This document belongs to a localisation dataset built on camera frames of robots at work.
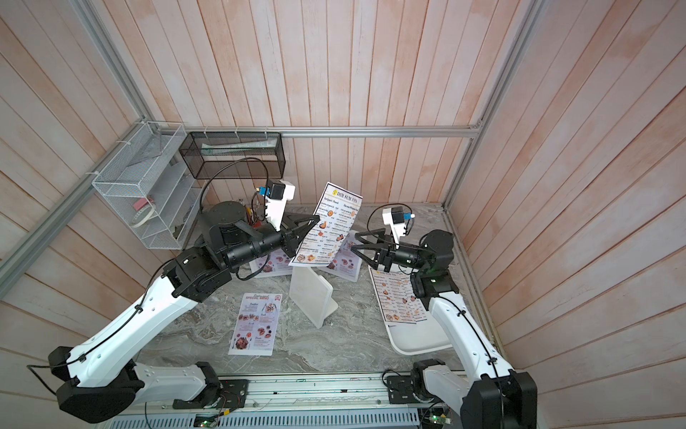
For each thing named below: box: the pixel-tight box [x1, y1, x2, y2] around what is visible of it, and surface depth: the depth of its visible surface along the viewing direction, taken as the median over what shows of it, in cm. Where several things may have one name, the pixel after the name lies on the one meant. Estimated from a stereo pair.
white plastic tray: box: [368, 264, 453, 356], surface depth 86 cm
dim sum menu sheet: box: [288, 182, 364, 269], surface depth 62 cm
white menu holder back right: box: [319, 230, 363, 283], surface depth 95 cm
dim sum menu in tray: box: [369, 268, 427, 325], surface depth 90 cm
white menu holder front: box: [288, 265, 339, 330], surface depth 77 cm
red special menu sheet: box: [227, 293, 284, 357], surface depth 87 cm
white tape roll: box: [130, 204, 156, 228], surface depth 80 cm
